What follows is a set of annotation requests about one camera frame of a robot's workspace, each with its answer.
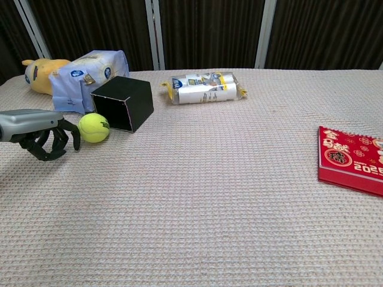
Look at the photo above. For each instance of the yellow tennis ball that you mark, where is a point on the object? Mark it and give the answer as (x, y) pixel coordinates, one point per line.
(93, 128)

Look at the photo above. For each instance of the blue white snack bag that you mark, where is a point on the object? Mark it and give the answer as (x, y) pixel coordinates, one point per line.
(74, 89)

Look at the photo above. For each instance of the white partition frame post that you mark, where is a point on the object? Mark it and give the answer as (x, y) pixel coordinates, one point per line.
(155, 33)
(265, 33)
(33, 30)

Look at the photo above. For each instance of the red 2026 desk calendar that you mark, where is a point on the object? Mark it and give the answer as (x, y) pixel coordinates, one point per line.
(347, 158)

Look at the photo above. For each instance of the beige woven tablecloth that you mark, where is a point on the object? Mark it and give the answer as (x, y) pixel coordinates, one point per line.
(191, 194)

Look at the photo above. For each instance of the yellow plush toy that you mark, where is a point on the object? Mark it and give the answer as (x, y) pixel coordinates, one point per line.
(42, 77)

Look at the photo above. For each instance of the dark partition panel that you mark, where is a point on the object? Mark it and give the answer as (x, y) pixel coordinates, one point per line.
(95, 27)
(326, 33)
(12, 42)
(209, 33)

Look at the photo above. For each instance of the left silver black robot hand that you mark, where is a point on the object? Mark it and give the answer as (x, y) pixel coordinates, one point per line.
(30, 124)

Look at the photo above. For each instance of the black open cardboard box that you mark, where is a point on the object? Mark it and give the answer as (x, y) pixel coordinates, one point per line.
(137, 98)

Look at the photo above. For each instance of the clear pack of bag rolls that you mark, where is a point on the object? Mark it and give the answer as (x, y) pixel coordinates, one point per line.
(203, 88)

